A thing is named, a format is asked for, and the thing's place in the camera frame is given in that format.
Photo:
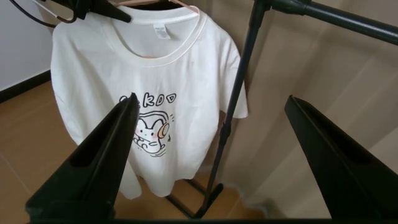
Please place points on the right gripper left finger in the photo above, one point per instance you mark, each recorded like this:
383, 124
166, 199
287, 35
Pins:
93, 174

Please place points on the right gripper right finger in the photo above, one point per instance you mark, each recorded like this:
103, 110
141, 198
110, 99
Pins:
335, 174

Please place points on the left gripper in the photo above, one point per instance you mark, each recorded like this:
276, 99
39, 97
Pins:
82, 7

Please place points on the black garment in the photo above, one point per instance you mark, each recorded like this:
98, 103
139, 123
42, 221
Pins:
161, 5

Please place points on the white garment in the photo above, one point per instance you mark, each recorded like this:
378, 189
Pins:
93, 62

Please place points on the black clothes rack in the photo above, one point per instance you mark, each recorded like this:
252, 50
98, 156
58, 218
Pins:
245, 62

